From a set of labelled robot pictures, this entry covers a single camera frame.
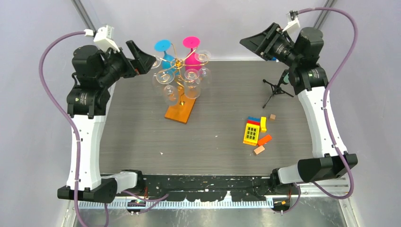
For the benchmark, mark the gold wire wine glass rack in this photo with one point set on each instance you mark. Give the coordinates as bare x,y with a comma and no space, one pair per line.
181,111

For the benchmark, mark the small brown wooden cube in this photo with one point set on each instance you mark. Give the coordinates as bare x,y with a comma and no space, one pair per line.
272,117

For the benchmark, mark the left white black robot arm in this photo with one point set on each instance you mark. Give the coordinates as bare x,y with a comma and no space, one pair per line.
96,72

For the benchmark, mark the pink wine glass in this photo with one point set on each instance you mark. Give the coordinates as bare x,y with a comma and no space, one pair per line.
191,61

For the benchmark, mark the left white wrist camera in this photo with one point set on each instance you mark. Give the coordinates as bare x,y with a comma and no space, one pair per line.
102,38

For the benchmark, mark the clear wine glass front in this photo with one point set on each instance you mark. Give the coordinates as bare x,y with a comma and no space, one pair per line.
170,95

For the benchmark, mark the yellow toy block window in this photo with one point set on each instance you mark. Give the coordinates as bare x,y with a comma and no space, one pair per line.
251,134

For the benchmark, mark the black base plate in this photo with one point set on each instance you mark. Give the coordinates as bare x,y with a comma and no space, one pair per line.
208,188

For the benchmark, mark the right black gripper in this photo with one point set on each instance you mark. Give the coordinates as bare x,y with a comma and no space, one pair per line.
260,43

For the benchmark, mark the yellow toy brick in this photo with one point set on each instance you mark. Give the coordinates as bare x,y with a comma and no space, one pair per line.
263,125

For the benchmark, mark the clear tall wine glass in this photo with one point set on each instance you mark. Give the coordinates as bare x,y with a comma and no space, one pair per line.
157,86

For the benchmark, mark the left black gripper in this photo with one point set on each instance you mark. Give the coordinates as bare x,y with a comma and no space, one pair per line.
140,65

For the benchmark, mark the red toy brick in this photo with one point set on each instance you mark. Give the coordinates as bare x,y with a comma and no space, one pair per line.
253,122

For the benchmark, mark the orange toy block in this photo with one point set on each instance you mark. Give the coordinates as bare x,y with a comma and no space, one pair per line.
264,140

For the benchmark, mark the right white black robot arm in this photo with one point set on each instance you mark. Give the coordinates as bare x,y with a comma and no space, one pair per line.
330,158

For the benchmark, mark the blue toy brick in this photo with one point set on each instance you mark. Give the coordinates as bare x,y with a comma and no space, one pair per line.
253,119

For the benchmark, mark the mint green cylinder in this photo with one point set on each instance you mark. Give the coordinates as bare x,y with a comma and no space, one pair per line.
284,79

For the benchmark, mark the clear stemless wine glass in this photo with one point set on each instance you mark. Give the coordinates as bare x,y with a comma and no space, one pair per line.
192,84

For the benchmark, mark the tan wooden block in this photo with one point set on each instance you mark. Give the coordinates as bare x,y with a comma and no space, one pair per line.
259,150

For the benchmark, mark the black mini tripod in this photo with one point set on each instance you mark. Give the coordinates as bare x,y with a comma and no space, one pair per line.
276,89

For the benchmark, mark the blue wine glass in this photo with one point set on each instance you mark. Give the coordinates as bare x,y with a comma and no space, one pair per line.
165,61

